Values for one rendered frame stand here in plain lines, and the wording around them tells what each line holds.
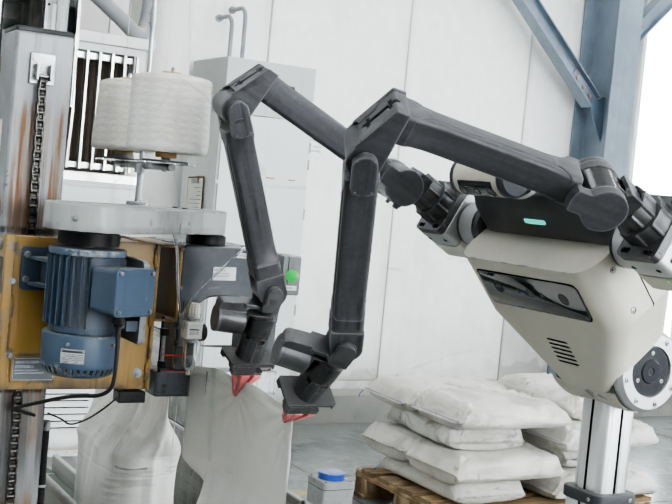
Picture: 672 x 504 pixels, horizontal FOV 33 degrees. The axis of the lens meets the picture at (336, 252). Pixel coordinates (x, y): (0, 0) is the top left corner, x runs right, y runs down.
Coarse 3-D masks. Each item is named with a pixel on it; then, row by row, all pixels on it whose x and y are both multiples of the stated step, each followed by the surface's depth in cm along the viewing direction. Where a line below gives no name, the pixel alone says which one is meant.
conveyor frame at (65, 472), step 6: (54, 456) 421; (54, 462) 421; (60, 462) 414; (66, 462) 413; (54, 468) 420; (60, 468) 414; (66, 468) 408; (72, 468) 406; (60, 474) 413; (66, 474) 407; (72, 474) 401; (66, 480) 407; (72, 480) 401; (72, 486) 400
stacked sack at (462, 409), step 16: (416, 400) 528; (432, 400) 518; (448, 400) 510; (464, 400) 506; (480, 400) 510; (496, 400) 516; (512, 400) 521; (528, 400) 530; (544, 400) 530; (432, 416) 515; (448, 416) 503; (464, 416) 496; (480, 416) 498; (496, 416) 502; (512, 416) 507; (528, 416) 511; (544, 416) 516; (560, 416) 520
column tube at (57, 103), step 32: (32, 32) 232; (64, 64) 235; (0, 96) 239; (32, 96) 233; (64, 96) 236; (32, 128) 233; (64, 128) 237; (0, 160) 236; (64, 160) 238; (0, 192) 234; (0, 224) 233; (32, 224) 235; (0, 256) 233; (0, 288) 233; (0, 416) 236; (32, 416) 239; (0, 448) 236; (32, 448) 239; (0, 480) 237; (32, 480) 240
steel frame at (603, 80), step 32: (512, 0) 761; (608, 0) 802; (640, 0) 786; (544, 32) 763; (608, 32) 800; (640, 32) 788; (576, 64) 783; (608, 64) 799; (576, 96) 793; (608, 96) 797; (576, 128) 812; (608, 128) 782; (608, 160) 785
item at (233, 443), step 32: (192, 384) 251; (224, 384) 243; (192, 416) 252; (224, 416) 242; (256, 416) 225; (192, 448) 252; (224, 448) 242; (256, 448) 224; (288, 448) 211; (224, 480) 239; (256, 480) 222
